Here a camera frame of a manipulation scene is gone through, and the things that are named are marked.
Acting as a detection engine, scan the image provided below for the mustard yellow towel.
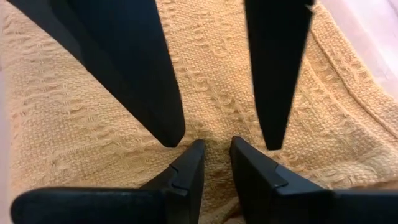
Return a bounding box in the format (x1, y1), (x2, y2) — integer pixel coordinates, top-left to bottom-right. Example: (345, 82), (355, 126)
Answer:
(0, 0), (398, 224)

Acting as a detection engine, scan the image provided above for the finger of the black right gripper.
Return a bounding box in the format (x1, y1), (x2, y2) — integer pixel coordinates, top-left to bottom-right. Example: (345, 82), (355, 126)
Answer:
(244, 0), (315, 151)
(6, 0), (187, 149)

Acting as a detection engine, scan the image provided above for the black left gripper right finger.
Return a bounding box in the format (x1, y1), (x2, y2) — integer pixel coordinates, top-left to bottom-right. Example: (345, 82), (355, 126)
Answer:
(229, 135), (398, 224)

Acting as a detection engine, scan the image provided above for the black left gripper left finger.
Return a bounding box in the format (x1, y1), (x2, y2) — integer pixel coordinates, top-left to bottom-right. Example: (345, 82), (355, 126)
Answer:
(10, 139), (206, 224)

